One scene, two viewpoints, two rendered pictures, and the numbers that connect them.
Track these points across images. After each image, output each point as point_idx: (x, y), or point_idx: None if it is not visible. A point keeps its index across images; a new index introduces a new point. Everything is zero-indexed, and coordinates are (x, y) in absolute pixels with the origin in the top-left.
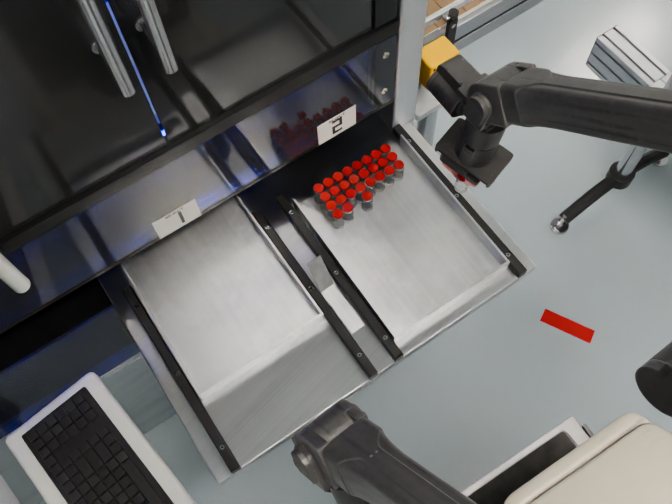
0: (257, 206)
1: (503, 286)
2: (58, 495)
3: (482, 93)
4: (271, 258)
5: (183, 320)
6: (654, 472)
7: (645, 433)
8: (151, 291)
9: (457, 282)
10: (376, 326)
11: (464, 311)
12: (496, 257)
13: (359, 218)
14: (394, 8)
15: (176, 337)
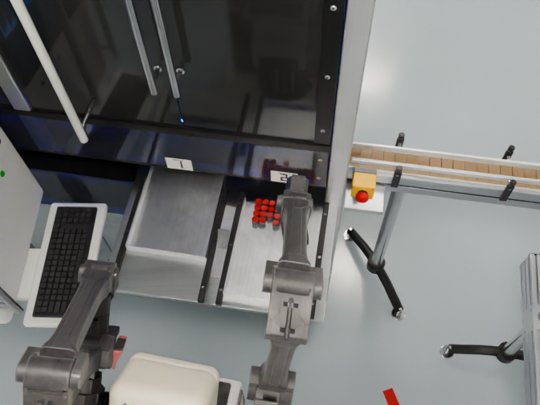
0: (230, 189)
1: None
2: (48, 241)
3: (282, 196)
4: (212, 216)
5: (153, 211)
6: (182, 383)
7: (203, 374)
8: (153, 189)
9: None
10: (222, 281)
11: (267, 311)
12: None
13: (267, 231)
14: (327, 140)
15: (143, 215)
